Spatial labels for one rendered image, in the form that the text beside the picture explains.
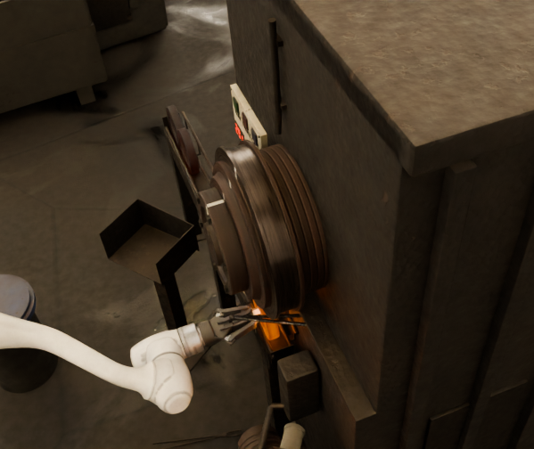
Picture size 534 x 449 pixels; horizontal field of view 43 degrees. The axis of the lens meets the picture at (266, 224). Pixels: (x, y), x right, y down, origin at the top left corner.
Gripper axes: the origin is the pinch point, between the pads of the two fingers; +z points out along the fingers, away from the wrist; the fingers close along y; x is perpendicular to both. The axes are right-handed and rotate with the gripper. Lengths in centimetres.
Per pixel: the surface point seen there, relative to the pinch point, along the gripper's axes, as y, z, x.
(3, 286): -73, -84, -27
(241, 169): 0, 2, 59
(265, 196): 9, 4, 56
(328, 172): 20, 16, 68
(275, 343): 6.0, 0.2, -9.4
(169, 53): -267, 24, -77
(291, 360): 21.7, 0.6, 4.6
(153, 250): -52, -26, -14
